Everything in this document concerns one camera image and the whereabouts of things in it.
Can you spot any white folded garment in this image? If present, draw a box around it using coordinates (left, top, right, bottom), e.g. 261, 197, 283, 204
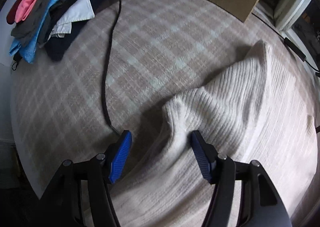
37, 0, 95, 43

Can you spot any dark grey folded garment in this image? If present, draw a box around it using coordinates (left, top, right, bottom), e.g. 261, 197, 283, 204
11, 0, 51, 47

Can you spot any cream ribbed knit sweater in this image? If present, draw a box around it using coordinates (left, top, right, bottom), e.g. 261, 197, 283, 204
111, 41, 318, 226

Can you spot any black drawstring cord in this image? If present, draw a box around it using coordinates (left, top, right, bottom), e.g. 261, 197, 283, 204
101, 0, 123, 135

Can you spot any black inline cable switch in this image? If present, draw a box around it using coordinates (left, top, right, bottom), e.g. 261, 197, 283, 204
284, 38, 306, 62

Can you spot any pink plaid woven mat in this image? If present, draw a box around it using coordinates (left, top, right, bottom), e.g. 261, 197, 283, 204
10, 0, 318, 227

